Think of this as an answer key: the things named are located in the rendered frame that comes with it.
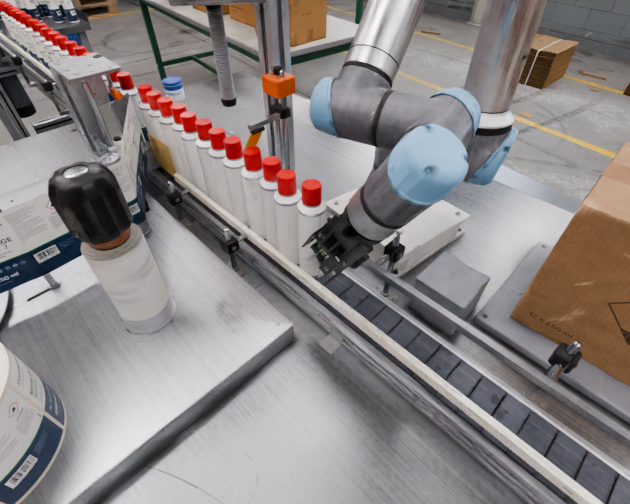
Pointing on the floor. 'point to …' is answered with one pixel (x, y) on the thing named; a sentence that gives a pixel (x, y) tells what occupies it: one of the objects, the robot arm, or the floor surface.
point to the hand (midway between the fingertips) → (326, 259)
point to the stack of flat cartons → (547, 61)
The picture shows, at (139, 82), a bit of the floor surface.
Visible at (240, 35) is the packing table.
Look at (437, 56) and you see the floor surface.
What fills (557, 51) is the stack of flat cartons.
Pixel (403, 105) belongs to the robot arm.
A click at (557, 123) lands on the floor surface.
